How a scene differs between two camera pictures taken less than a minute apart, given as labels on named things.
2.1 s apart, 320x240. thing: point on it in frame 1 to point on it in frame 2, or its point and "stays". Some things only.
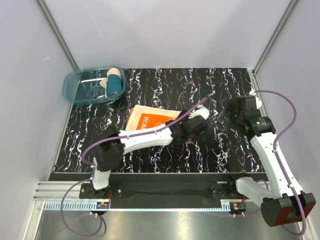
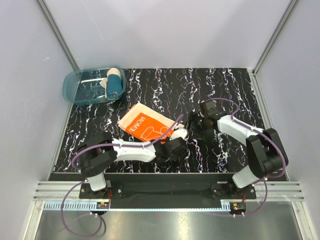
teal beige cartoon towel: (112, 83) stays
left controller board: (101, 205) stays
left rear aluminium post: (57, 33) stays
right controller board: (237, 208) stays
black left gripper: (186, 119) to (173, 158)
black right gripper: (228, 119) to (193, 117)
